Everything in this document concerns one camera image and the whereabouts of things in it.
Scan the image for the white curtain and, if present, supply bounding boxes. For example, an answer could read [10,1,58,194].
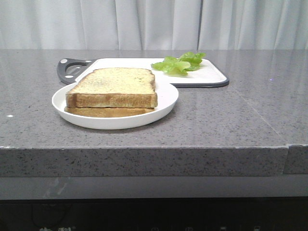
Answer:
[0,0,308,50]

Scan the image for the white round plate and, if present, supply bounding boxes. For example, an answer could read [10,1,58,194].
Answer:
[51,80,179,130]

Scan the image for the white cutting board grey handle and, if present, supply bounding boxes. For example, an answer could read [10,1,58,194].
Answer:
[57,58,230,88]

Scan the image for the green lettuce leaf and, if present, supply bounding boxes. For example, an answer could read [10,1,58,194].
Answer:
[151,51,206,76]

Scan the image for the toasted bread slice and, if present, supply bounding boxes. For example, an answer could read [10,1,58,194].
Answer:
[65,67,158,108]
[64,107,155,117]

